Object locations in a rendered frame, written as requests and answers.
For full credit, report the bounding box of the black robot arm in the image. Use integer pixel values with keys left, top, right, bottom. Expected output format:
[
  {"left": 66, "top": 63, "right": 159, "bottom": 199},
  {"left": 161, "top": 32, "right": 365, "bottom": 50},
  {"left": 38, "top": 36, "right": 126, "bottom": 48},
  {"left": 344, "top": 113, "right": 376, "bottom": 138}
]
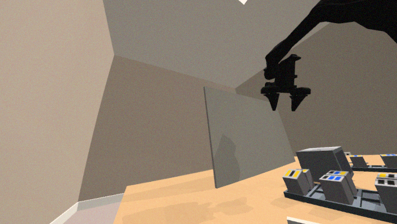
[{"left": 264, "top": 0, "right": 397, "bottom": 87}]

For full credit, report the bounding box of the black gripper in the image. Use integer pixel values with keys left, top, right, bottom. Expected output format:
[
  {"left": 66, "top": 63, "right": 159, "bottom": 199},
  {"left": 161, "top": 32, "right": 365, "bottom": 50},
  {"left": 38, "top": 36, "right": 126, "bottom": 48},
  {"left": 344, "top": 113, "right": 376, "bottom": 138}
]
[{"left": 260, "top": 72, "right": 311, "bottom": 111}]

